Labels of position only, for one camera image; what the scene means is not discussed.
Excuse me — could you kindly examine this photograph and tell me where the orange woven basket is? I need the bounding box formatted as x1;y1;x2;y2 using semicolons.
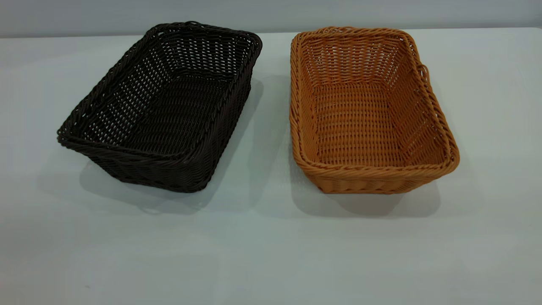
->
290;26;460;195

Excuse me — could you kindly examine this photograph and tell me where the black woven basket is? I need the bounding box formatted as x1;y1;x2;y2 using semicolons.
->
57;21;263;194

